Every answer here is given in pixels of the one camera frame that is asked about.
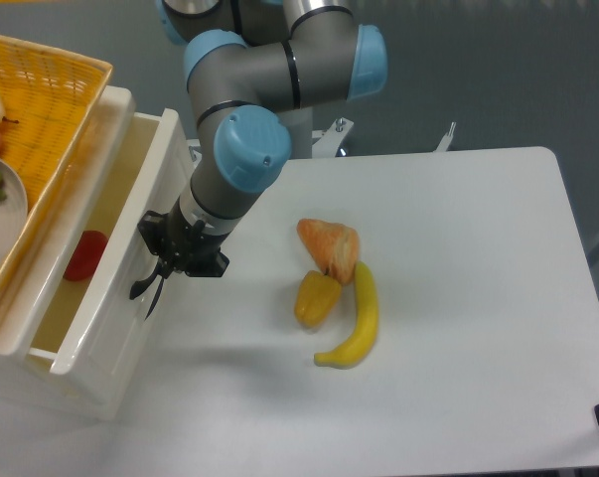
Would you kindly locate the red bell pepper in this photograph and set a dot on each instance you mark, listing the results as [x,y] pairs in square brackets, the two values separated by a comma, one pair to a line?
[86,256]

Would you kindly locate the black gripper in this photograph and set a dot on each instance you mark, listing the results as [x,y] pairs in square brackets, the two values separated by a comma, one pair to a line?
[181,246]

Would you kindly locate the yellow bell pepper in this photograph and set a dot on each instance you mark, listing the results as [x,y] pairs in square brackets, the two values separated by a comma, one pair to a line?
[317,295]

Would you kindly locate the white plate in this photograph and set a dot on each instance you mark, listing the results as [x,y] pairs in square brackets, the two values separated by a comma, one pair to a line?
[13,209]

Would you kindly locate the orange croissant bread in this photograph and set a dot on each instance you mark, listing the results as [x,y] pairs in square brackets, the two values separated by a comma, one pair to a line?
[334,247]

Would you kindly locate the white top drawer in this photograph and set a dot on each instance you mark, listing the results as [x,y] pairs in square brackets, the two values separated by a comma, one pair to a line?
[99,352]

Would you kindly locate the white drawer cabinet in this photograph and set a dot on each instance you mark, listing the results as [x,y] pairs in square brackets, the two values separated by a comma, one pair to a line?
[33,276]

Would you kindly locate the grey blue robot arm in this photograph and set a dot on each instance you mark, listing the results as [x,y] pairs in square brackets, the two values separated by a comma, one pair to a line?
[245,64]

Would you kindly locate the yellow banana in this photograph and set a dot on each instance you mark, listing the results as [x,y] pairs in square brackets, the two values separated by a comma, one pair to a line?
[358,345]

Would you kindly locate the black drawer handle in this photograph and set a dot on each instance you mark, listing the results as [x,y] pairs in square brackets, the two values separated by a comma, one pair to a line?
[138,287]

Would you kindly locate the yellow woven basket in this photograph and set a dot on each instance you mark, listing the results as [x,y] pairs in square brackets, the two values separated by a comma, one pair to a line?
[51,93]

